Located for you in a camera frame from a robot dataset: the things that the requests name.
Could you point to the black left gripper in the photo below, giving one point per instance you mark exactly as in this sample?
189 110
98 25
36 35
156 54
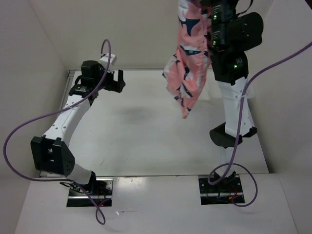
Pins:
114 85

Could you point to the pink shark print shorts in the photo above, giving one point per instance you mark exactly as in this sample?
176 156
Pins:
186 70

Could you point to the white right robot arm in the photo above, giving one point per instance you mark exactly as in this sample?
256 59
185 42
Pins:
232 35

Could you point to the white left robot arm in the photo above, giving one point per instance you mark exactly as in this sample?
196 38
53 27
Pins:
51 151

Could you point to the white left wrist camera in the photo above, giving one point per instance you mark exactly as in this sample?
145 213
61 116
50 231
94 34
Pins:
108 62

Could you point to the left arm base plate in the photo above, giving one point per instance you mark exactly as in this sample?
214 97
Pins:
101 195

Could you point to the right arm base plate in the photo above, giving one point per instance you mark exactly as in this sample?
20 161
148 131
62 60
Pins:
222 193

